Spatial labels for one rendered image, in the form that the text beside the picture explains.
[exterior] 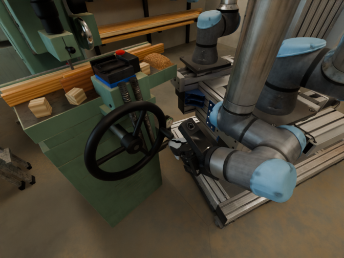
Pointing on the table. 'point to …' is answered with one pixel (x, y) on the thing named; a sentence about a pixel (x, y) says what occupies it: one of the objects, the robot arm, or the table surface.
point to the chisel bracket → (60, 44)
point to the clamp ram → (101, 60)
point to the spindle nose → (47, 15)
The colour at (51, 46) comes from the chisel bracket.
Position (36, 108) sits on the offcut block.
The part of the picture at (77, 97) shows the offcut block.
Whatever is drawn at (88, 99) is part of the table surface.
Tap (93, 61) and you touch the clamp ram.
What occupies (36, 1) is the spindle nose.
